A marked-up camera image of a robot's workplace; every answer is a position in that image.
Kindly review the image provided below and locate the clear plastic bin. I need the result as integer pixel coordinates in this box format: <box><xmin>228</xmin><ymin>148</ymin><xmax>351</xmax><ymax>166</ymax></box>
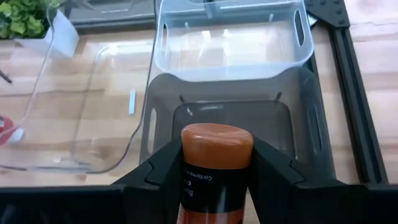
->
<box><xmin>0</xmin><ymin>2</ymin><xmax>158</xmax><ymax>174</ymax></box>

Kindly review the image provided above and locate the frosted white plastic bin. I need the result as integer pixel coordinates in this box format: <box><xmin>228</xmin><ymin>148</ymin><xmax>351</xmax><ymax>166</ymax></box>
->
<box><xmin>154</xmin><ymin>0</ymin><xmax>315</xmax><ymax>82</ymax></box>

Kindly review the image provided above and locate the green plant in white pot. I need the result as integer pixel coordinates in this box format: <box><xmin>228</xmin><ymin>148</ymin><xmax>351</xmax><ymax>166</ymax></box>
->
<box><xmin>0</xmin><ymin>0</ymin><xmax>80</xmax><ymax>58</ymax></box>

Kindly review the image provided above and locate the black paintbrush silver ferrule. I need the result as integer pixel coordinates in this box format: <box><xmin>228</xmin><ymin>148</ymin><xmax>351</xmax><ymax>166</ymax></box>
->
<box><xmin>0</xmin><ymin>70</ymin><xmax>13</xmax><ymax>84</ymax></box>

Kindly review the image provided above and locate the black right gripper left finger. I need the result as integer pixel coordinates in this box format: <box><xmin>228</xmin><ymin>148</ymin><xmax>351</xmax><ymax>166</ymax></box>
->
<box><xmin>110</xmin><ymin>136</ymin><xmax>184</xmax><ymax>224</ymax></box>

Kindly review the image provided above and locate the black aluminium table frame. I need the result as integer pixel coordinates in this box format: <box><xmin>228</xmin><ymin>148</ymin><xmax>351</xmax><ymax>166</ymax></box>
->
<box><xmin>67</xmin><ymin>0</ymin><xmax>389</xmax><ymax>185</ymax></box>

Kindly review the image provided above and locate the red paint bottle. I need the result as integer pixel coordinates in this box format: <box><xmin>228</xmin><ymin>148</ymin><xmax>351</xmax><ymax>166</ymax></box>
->
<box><xmin>0</xmin><ymin>114</ymin><xmax>25</xmax><ymax>147</ymax></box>

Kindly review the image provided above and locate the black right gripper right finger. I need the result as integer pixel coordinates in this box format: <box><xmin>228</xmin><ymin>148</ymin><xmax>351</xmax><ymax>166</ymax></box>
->
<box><xmin>248</xmin><ymin>135</ymin><xmax>349</xmax><ymax>224</ymax></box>

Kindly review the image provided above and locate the orange-brown paint bottle black label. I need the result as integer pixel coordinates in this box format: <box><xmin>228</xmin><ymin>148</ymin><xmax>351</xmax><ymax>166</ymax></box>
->
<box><xmin>176</xmin><ymin>123</ymin><xmax>254</xmax><ymax>224</ymax></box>

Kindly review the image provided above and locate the smoky grey plastic bin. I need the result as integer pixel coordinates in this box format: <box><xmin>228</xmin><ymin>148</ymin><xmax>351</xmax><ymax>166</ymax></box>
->
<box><xmin>139</xmin><ymin>66</ymin><xmax>337</xmax><ymax>187</ymax></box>

